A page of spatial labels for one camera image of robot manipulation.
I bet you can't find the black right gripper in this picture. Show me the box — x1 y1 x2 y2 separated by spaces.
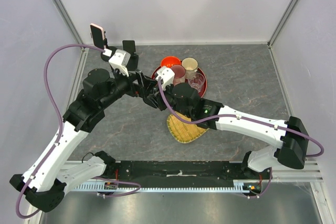
148 80 193 119

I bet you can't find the black folding phone stand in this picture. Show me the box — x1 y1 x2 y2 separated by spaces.
122 40 139 71

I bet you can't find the pink-cased smartphone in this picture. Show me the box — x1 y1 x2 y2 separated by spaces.
90 23 106 49

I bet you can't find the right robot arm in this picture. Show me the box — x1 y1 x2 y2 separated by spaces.
158 83 308 179

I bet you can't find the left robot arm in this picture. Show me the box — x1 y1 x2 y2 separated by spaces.
9 69 157 212

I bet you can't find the pink floral mug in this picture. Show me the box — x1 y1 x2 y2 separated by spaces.
171 65 186 86

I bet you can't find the clear glass tumbler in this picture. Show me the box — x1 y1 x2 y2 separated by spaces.
188 73 205 93

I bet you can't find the orange bowl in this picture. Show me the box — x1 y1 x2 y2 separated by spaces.
160 56 181 68

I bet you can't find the woven bamboo mat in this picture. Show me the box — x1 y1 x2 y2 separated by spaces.
166 114 208 144

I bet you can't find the round red tray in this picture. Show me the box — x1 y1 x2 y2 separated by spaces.
151 66 207 98

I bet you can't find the cream cup with dark rim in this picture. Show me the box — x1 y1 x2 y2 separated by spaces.
182 58 198 79

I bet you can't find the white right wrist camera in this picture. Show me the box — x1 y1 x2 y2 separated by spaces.
154 66 175 91

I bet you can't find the grey slotted cable duct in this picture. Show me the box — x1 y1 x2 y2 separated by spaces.
72 180 261 194

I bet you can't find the aluminium frame rail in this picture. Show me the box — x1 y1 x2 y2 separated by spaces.
272 161 323 183

